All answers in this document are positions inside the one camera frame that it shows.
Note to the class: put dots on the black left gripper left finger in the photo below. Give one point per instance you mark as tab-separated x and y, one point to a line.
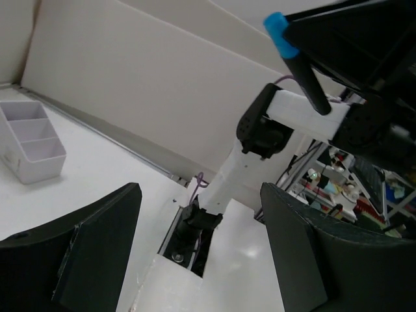
74	263

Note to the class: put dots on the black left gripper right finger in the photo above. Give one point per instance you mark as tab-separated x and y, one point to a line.
325	264

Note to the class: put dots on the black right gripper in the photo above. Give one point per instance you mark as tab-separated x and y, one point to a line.
368	46

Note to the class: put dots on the blue cap highlighter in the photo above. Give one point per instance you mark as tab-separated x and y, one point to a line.
275	25

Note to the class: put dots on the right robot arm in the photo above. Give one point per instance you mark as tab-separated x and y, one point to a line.
378	128

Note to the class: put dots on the cluttered background shelf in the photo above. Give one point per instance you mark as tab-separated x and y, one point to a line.
352	190

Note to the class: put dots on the white compartment organizer box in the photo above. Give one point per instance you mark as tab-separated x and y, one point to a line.
30	146

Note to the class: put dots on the aluminium rail right side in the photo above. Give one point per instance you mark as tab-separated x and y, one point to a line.
79	123

